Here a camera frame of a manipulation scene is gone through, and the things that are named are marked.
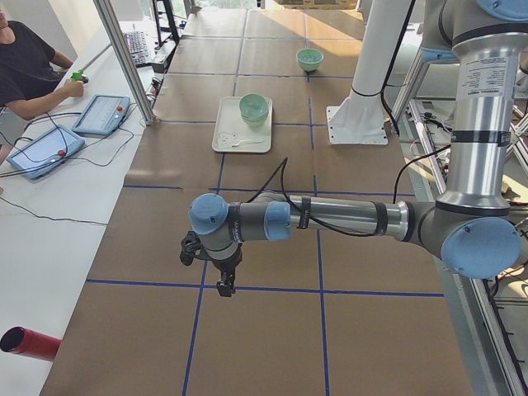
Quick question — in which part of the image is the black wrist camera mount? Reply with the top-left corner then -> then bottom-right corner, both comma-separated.
179,231 -> 209,266

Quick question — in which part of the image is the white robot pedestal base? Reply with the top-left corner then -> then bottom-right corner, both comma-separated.
327,0 -> 415,145

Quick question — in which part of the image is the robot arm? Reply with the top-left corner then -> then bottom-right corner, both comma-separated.
180,1 -> 527,297

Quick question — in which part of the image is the seated person black shirt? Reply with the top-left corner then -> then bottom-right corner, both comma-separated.
0,7 -> 86,166

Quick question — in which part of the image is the green bowl with ice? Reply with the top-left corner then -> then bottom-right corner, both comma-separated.
296,48 -> 324,73

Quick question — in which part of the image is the green bowl on tray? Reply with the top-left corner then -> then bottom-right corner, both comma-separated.
242,114 -> 268,128

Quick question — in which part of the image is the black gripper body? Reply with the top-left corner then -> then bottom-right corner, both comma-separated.
211,247 -> 243,285

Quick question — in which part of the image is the blue teach pendant near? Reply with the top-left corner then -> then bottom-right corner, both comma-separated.
7,125 -> 85,180

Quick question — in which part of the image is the white plastic spoon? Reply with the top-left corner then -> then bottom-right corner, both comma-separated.
230,139 -> 264,149

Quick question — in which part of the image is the blue teach pendant far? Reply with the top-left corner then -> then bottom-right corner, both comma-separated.
72,94 -> 130,137

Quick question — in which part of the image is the cream bear print tray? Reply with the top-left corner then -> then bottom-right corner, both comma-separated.
211,97 -> 273,153

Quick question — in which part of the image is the red fire extinguisher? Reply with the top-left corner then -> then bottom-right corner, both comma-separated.
1,327 -> 61,361

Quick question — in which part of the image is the aluminium frame post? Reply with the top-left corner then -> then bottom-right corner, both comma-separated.
93,0 -> 156,125

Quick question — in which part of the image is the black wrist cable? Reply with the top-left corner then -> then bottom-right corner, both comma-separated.
247,144 -> 453,238

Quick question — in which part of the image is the blue teach pendant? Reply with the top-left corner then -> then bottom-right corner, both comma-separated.
7,125 -> 85,180
72,94 -> 130,137

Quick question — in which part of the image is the green handheld tool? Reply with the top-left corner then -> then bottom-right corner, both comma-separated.
71,70 -> 89,83

